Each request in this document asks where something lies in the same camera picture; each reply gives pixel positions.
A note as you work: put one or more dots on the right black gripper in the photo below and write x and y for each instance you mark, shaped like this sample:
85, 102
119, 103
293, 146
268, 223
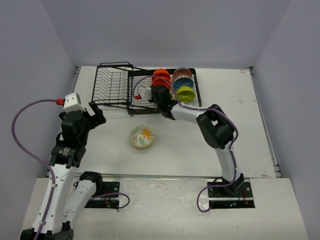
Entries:
152, 98

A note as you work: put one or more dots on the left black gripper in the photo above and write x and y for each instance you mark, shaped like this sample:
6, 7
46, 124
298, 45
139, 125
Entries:
96, 119

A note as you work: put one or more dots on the lime green bowl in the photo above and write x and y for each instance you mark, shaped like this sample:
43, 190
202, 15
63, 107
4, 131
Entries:
185, 94
171, 92

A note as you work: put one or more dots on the white floral pattern bowl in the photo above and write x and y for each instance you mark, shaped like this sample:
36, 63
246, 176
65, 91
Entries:
142, 135

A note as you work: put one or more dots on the yellow sun pattern bowl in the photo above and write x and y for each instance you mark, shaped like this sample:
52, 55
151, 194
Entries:
141, 147

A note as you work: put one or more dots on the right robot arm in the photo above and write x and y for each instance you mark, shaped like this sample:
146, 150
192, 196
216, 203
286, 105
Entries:
218, 131

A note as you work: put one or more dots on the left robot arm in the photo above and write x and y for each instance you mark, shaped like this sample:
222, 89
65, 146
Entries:
57, 214

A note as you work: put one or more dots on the orange bowl front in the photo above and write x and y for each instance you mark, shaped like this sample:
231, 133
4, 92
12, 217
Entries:
161, 81

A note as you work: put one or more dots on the orange bowl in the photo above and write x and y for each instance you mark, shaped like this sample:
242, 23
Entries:
161, 81
160, 72

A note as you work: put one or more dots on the orange bowl rear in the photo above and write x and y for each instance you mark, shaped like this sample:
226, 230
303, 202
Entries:
160, 72

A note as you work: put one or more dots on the blue patterned bowl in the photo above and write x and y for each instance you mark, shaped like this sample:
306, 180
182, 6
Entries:
183, 81

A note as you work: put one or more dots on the brown red patterned bowl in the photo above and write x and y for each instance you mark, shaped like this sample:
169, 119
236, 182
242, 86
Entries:
182, 72

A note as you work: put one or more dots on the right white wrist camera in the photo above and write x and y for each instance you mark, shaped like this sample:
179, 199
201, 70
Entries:
144, 92

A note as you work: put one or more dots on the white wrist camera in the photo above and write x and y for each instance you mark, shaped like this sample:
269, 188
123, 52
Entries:
144, 92
72, 102

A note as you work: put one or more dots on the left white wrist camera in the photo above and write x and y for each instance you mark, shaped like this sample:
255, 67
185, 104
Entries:
72, 102

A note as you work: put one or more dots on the black wire dish rack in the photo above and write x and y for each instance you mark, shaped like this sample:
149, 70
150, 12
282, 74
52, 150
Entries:
113, 85

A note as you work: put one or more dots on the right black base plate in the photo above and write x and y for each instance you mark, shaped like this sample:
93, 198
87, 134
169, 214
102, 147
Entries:
242, 198

